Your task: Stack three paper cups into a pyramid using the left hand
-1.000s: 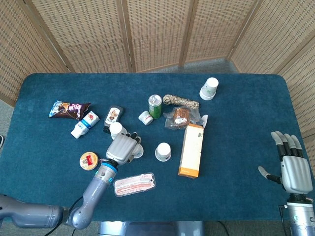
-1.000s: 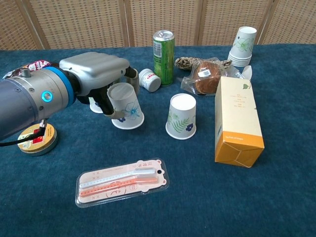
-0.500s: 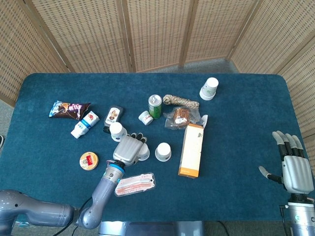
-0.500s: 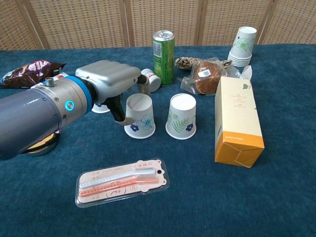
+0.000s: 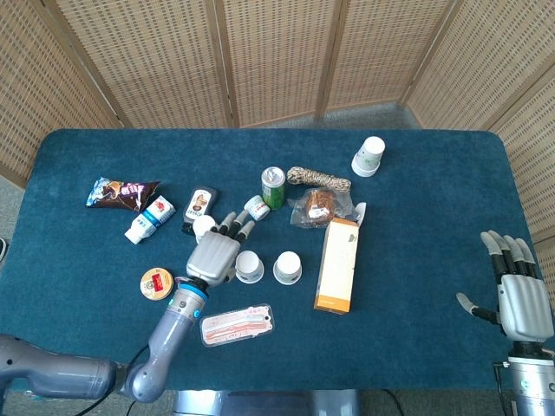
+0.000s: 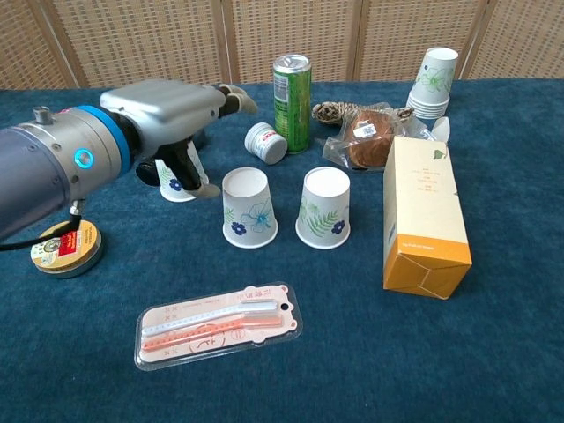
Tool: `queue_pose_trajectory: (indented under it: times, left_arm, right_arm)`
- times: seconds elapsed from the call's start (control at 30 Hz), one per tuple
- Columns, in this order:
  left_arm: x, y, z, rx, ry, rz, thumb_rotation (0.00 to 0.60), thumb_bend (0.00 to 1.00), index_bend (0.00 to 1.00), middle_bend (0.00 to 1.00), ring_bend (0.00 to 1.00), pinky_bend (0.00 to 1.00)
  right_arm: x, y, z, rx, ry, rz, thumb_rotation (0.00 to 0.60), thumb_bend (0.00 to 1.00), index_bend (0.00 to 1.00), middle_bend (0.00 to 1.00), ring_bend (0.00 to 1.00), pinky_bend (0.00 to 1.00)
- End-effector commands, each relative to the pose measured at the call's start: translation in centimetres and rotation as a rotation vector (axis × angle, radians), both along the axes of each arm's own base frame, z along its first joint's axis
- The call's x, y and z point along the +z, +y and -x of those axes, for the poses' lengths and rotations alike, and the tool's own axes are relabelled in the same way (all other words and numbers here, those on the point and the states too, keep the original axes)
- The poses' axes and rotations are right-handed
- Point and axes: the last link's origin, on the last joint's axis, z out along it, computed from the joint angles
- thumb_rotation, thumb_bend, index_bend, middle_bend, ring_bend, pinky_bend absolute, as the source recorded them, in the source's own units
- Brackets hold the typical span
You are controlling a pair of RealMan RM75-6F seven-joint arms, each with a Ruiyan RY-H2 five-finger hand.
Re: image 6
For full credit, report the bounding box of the white razor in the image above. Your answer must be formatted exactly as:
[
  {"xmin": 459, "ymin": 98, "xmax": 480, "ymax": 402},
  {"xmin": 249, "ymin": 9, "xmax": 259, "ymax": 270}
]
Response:
[{"xmin": 141, "ymin": 298, "xmax": 283, "ymax": 338}]

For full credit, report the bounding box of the stack of paper cups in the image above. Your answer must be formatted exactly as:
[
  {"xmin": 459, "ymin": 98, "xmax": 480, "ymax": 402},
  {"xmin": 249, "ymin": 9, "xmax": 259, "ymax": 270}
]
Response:
[{"xmin": 405, "ymin": 47, "xmax": 459, "ymax": 120}]

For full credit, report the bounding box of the pine cone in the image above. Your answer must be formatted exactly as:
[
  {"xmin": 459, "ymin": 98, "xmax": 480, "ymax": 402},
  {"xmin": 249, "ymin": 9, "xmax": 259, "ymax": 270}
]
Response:
[{"xmin": 311, "ymin": 100, "xmax": 415, "ymax": 129}]

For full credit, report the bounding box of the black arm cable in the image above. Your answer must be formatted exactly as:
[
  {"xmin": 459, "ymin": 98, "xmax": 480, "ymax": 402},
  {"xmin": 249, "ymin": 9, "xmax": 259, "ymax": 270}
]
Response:
[{"xmin": 0, "ymin": 200, "xmax": 85, "ymax": 253}]

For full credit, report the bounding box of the white cup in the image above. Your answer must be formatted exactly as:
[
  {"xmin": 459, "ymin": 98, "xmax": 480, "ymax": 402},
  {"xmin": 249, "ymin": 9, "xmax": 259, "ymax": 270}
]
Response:
[
  {"xmin": 221, "ymin": 167, "xmax": 279, "ymax": 249},
  {"xmin": 294, "ymin": 166, "xmax": 353, "ymax": 250},
  {"xmin": 154, "ymin": 140, "xmax": 211, "ymax": 204}
]

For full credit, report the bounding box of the small white jar, grey lid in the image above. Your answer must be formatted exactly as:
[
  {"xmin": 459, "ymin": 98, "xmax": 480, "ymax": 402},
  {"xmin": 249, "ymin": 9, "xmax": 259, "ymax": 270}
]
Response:
[{"xmin": 244, "ymin": 122, "xmax": 289, "ymax": 166}]

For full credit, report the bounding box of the beige and orange carton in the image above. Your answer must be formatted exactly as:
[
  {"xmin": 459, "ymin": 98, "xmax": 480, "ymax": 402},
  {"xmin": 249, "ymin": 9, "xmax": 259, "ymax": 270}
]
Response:
[{"xmin": 382, "ymin": 135, "xmax": 473, "ymax": 301}]

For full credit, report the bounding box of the tall green drink can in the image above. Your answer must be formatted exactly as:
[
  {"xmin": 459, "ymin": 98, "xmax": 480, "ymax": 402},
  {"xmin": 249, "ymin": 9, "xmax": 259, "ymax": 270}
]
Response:
[{"xmin": 272, "ymin": 54, "xmax": 313, "ymax": 154}]

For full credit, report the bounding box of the white cup, green fern print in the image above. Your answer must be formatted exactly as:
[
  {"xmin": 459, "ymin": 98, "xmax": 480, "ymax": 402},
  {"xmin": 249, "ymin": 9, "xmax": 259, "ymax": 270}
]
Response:
[{"xmin": 294, "ymin": 166, "xmax": 353, "ymax": 250}]

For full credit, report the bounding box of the clear plastic packet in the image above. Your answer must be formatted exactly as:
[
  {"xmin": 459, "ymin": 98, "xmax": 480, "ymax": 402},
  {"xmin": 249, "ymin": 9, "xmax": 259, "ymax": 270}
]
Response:
[{"xmin": 407, "ymin": 116, "xmax": 452, "ymax": 143}]

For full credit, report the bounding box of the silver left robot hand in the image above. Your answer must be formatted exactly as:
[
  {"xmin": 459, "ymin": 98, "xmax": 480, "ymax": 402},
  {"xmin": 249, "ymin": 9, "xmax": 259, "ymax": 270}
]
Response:
[{"xmin": 99, "ymin": 78, "xmax": 260, "ymax": 200}]

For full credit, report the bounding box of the pink razor blister pack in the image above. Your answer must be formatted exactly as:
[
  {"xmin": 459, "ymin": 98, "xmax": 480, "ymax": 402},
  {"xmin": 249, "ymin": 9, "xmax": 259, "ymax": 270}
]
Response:
[{"xmin": 134, "ymin": 281, "xmax": 304, "ymax": 372}]

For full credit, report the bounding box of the orange razor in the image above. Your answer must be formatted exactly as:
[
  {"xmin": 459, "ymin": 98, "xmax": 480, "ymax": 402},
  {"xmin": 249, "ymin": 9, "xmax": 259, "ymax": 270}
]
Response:
[{"xmin": 139, "ymin": 310, "xmax": 283, "ymax": 353}]

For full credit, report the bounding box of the wicker folding screen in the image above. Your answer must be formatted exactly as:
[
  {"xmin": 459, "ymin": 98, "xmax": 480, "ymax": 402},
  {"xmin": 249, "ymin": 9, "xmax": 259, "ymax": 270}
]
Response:
[{"xmin": 0, "ymin": 0, "xmax": 564, "ymax": 89}]

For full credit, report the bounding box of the blue carpet table cover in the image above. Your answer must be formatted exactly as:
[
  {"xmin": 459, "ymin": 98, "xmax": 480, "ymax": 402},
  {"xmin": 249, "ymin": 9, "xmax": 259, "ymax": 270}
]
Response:
[{"xmin": 0, "ymin": 78, "xmax": 564, "ymax": 423}]

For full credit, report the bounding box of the round gold tin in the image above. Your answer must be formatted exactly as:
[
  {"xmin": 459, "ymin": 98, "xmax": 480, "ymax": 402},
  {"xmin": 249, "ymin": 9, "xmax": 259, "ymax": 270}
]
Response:
[{"xmin": 29, "ymin": 219, "xmax": 105, "ymax": 279}]

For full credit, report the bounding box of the black plastic bottle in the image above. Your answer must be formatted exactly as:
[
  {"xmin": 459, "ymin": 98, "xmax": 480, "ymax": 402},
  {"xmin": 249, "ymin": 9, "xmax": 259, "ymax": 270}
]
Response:
[{"xmin": 135, "ymin": 127, "xmax": 208, "ymax": 187}]

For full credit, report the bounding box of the bread in clear bag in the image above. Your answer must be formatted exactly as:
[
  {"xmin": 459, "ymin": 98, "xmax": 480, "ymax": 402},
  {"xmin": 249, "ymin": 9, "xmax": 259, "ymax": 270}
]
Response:
[{"xmin": 322, "ymin": 108, "xmax": 409, "ymax": 173}]

